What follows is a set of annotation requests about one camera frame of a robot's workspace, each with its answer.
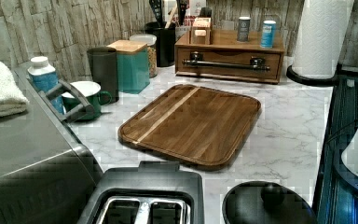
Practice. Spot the black drawer handle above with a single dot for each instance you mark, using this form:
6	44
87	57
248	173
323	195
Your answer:
196	60

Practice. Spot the wooden drawer box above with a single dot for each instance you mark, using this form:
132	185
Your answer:
225	48

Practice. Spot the wooden cutting board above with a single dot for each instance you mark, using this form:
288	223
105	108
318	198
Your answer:
192	124

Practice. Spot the teal canister wooden lid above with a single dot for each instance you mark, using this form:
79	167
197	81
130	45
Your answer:
132	65

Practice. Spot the black utensil holder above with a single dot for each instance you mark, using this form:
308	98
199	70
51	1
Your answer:
165	42

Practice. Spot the glass jar white lid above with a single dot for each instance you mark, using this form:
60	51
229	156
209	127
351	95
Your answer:
150	41

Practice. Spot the black two-slot toaster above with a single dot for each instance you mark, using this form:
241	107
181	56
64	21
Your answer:
154	192

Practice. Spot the tea bag box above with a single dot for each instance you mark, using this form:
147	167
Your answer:
201	31

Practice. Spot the green white enamel mug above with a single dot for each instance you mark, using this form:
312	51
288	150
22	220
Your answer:
94	94

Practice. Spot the dark grey tumbler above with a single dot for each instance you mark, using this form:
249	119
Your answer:
103	68

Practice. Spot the wooden spatula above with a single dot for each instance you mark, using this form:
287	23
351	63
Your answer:
172	13

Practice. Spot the printed cardboard box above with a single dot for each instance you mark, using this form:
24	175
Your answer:
193	9

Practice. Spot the grey spice shaker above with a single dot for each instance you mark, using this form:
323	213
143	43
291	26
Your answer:
243	29

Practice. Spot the black slotted utensil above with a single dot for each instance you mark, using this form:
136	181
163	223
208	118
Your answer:
156	6

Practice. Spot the black round lid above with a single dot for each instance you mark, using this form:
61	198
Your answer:
261	202

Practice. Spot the blue spice shaker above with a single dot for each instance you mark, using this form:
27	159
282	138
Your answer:
268	32

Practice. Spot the white blue plastic bottle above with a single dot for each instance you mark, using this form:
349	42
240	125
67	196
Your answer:
42	73

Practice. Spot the black paper towel holder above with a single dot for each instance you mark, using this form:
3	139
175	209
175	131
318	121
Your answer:
314	82

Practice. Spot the stainless toaster oven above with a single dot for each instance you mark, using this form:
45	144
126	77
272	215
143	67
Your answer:
46	174

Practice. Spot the paper towel roll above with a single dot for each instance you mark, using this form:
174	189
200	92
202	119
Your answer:
320	37

